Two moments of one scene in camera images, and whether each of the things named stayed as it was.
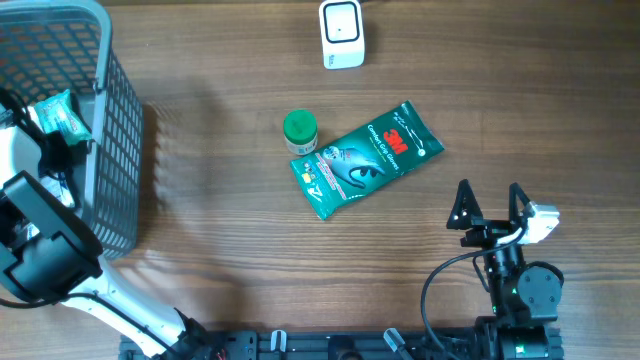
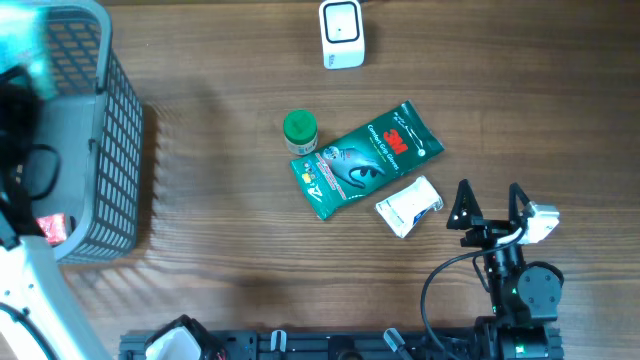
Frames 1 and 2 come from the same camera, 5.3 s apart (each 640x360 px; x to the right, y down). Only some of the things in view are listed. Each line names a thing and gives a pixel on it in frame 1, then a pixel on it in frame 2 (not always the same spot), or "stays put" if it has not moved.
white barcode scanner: x=342 y=34 stays put
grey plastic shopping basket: x=64 y=48 stays put
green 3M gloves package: x=367 y=158 stays put
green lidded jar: x=300 y=131 stays put
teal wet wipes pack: x=59 y=113 → x=26 y=43
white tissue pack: x=57 y=186 → x=404 y=209
